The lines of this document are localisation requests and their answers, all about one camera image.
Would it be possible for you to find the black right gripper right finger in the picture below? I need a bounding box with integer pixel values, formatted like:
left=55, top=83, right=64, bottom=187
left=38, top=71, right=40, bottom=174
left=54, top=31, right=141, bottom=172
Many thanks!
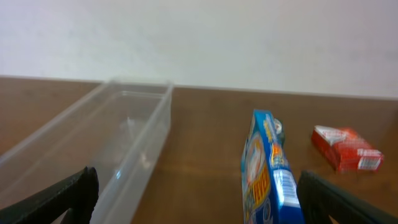
left=297, top=170, right=397, bottom=224

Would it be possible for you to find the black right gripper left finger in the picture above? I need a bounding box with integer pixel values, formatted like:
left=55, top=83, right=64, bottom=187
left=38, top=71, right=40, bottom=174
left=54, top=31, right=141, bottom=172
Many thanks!
left=1, top=167, right=99, bottom=224

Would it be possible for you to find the clear plastic container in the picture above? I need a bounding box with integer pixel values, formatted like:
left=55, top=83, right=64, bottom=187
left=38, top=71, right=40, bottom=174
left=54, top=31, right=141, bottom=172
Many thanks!
left=1, top=80, right=174, bottom=223

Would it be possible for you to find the blue Kool Fever box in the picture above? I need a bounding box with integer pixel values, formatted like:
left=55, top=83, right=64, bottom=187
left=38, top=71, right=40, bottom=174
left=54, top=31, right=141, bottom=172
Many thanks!
left=241, top=110, right=305, bottom=224

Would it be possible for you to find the red Panadol box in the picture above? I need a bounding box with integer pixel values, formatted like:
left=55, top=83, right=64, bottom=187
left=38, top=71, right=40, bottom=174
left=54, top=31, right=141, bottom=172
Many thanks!
left=311, top=125, right=384, bottom=172

